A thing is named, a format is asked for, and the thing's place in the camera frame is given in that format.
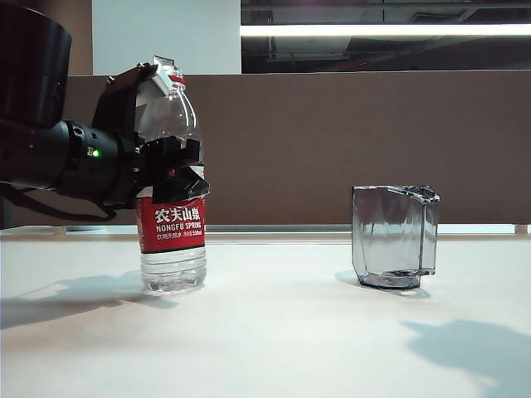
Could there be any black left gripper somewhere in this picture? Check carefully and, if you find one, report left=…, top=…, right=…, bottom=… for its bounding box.
left=105, top=135, right=213, bottom=210

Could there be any Nongfu Spring water bottle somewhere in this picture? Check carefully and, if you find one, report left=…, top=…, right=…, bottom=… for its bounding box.
left=135, top=73, right=208, bottom=296

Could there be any brown desk divider panel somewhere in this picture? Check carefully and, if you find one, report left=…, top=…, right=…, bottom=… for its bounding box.
left=64, top=74, right=531, bottom=227

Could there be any tan round column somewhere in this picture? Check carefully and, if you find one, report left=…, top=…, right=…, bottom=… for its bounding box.
left=68, top=0, right=93, bottom=77

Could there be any grey transparent plastic cup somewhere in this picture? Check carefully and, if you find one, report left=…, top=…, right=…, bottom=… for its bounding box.
left=352, top=185, right=441, bottom=289

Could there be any white ceiling light strip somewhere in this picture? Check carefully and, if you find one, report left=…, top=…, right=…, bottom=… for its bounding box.
left=240, top=23, right=531, bottom=38

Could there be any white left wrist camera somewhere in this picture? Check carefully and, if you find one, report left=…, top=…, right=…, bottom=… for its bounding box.
left=136, top=57, right=187, bottom=109

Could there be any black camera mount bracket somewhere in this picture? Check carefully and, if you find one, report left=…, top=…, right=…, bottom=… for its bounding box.
left=91, top=61, right=159, bottom=140

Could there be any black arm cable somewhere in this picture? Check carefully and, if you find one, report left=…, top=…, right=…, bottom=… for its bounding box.
left=0, top=182, right=118, bottom=221

